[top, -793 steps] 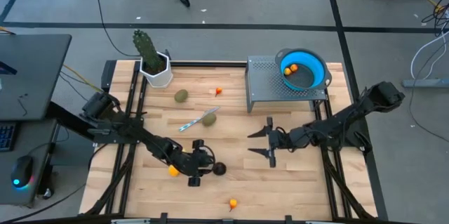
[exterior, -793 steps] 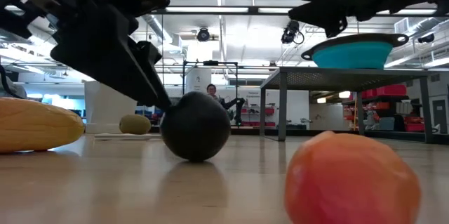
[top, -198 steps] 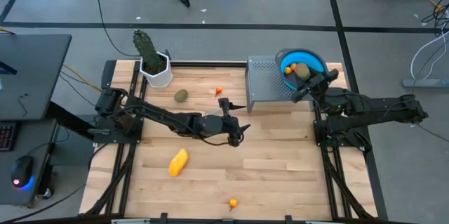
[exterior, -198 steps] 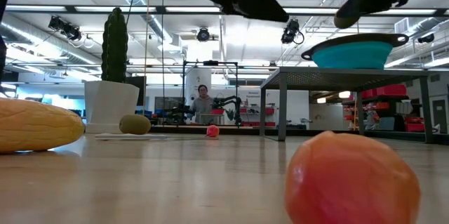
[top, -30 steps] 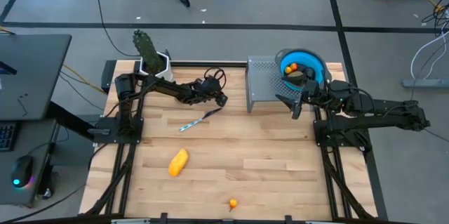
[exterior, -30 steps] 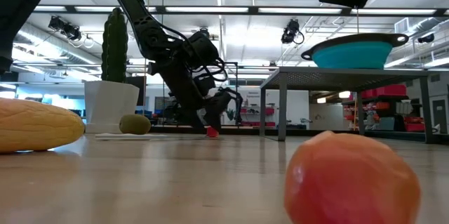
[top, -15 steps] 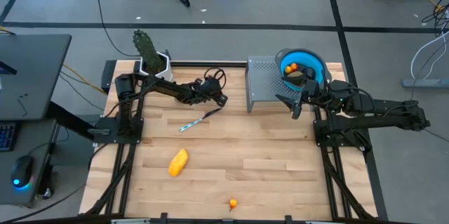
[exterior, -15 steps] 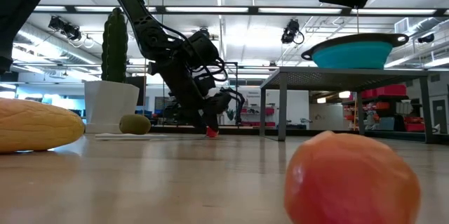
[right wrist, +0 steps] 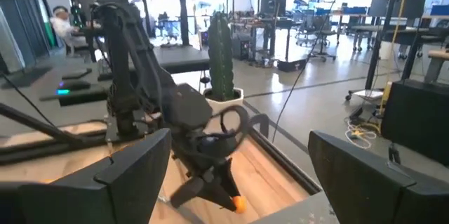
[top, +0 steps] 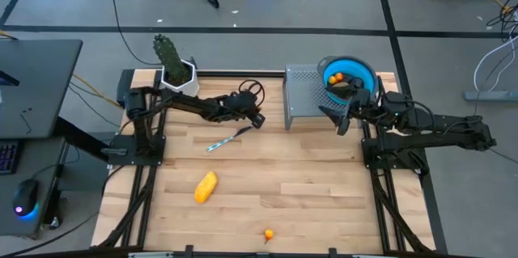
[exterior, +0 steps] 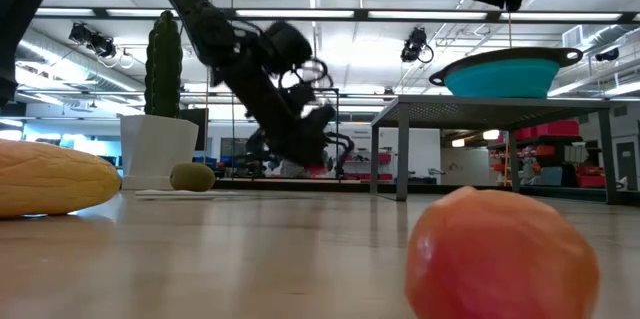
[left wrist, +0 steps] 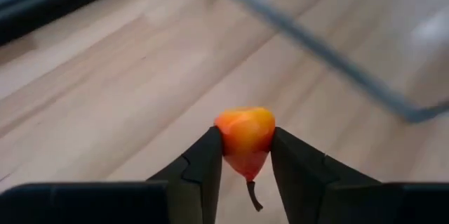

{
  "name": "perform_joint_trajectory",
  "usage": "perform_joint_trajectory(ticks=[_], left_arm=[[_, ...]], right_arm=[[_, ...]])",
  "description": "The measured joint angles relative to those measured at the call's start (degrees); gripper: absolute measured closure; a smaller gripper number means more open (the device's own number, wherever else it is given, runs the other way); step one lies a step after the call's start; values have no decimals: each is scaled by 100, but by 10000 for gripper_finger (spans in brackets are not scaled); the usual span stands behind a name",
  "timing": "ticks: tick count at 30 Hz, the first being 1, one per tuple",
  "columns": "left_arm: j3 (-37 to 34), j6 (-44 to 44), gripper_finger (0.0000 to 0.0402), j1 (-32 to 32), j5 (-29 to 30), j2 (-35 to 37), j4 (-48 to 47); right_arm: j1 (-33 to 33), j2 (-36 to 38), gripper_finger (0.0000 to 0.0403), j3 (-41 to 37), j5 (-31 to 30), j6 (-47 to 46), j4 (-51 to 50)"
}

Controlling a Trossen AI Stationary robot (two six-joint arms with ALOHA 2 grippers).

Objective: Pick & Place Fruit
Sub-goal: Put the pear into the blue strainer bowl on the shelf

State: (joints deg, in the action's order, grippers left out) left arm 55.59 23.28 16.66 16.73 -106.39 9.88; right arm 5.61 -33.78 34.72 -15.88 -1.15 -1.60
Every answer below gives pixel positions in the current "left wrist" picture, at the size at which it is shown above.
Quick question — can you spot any black aluminium table frame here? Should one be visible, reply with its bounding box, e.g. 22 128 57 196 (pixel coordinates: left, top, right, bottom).
0 0 152 46

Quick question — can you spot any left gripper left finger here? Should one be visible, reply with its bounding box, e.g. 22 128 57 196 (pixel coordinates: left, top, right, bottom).
147 125 224 224

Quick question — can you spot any grey perforated metal shelf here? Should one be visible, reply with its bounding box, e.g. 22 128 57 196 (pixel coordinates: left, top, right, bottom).
205 0 449 124

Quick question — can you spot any small orange stemmed fruit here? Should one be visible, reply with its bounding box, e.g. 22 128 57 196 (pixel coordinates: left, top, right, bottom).
213 106 276 213

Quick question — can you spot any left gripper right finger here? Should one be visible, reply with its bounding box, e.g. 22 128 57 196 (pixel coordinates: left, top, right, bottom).
269 126 383 224

